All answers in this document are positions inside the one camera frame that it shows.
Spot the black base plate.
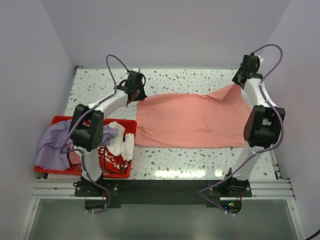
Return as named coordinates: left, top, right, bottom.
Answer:
left=73, top=179, right=253, bottom=211

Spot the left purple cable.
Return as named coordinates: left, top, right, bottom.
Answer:
left=59, top=54, right=132, bottom=215

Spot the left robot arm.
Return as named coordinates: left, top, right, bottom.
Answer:
left=68, top=70, right=147, bottom=196

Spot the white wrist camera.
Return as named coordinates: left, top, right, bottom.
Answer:
left=251, top=53, right=264, bottom=66
left=131, top=67, right=141, bottom=73

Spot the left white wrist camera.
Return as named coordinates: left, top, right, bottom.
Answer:
left=131, top=67, right=141, bottom=73

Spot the white red printed t shirt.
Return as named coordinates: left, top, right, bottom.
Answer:
left=98, top=121, right=135, bottom=173

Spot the aluminium frame rail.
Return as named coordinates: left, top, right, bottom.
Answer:
left=18, top=109, right=305, bottom=240

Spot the red plastic bin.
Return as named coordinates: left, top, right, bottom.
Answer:
left=34, top=115, right=137, bottom=179

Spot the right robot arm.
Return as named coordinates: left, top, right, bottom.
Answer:
left=213, top=53, right=286, bottom=197

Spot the lavender t shirt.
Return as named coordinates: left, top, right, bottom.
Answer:
left=34, top=118, right=118, bottom=170

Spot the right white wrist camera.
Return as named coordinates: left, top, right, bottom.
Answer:
left=251, top=53, right=264, bottom=66

